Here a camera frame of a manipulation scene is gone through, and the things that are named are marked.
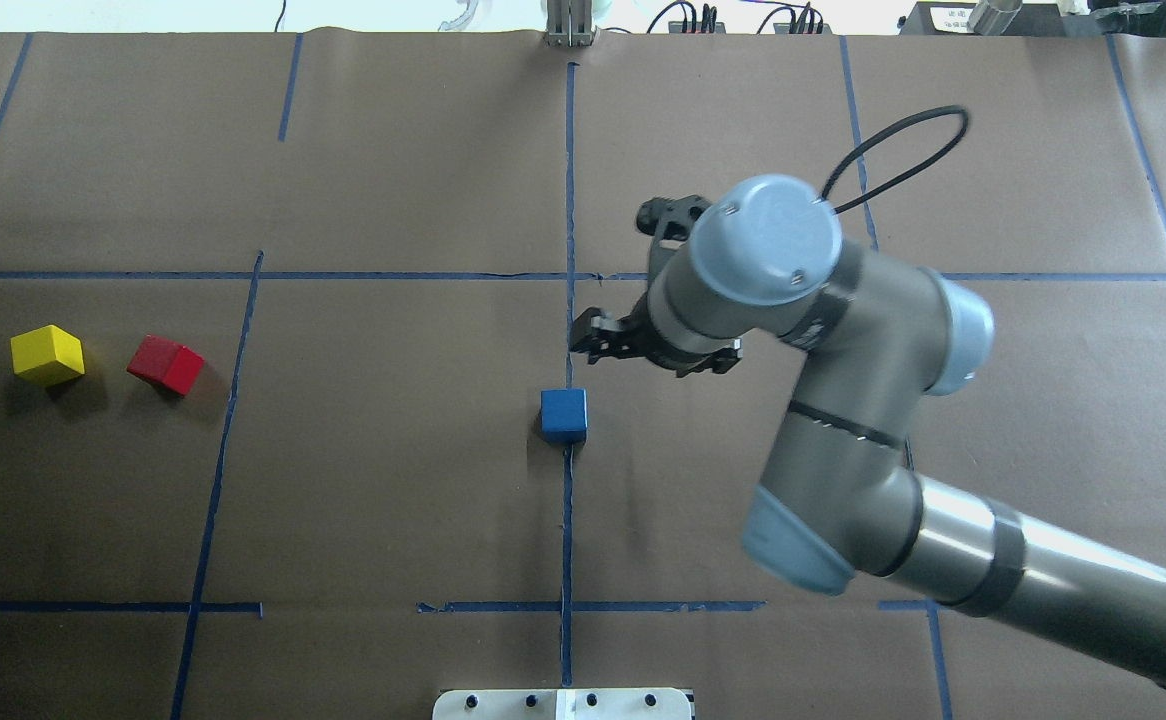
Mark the blue wooden cube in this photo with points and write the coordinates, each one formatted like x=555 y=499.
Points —
x=563 y=415

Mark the black power strip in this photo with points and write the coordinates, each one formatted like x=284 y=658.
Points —
x=686 y=18
x=802 y=19

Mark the black power strip left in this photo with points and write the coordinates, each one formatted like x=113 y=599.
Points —
x=686 y=18

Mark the white camera mast base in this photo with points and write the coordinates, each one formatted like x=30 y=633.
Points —
x=566 y=703

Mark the black power strip right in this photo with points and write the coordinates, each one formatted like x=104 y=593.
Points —
x=802 y=19

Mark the aluminium frame post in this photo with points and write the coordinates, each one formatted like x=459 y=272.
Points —
x=569 y=23

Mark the silver metal cup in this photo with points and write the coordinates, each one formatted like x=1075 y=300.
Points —
x=990 y=18

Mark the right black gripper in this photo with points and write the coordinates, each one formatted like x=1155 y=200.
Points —
x=611 y=338

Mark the red wooden cube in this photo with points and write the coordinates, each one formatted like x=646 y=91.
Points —
x=166 y=364

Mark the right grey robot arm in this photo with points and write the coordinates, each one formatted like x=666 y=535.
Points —
x=835 y=498

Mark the yellow wooden cube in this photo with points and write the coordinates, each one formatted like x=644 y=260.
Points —
x=47 y=356

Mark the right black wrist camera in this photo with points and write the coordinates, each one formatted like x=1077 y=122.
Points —
x=670 y=219

